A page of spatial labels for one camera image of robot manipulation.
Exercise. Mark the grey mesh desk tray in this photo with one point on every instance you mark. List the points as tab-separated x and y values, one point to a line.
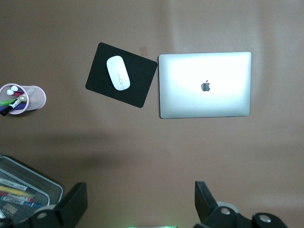
47	185

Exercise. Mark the green marker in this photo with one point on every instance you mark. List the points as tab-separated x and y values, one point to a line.
7	103

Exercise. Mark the purple marker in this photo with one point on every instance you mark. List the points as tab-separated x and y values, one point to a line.
20	107

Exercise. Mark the white computer mouse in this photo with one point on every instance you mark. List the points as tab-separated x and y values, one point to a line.
118	72

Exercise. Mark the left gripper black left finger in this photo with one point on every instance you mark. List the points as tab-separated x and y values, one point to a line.
73	202

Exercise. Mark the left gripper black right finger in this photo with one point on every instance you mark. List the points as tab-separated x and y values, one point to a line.
205	202

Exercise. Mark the silver laptop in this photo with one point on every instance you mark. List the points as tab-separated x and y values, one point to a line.
204	71

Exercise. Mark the white marker black print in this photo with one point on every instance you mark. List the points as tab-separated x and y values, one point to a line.
14	184

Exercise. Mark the black capped marker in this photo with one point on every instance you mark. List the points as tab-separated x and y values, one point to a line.
6	111

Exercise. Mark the white capped marker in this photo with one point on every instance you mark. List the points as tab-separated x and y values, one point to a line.
14	88
10	92

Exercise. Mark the red and white marker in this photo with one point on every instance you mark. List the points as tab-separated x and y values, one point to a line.
14	199

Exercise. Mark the black mouse pad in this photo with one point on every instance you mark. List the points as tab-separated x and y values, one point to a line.
137	80

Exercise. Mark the white marker blue cap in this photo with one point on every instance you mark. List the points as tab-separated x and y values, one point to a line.
31	204

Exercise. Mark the pink mesh pen cup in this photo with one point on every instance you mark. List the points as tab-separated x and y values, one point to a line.
38	97

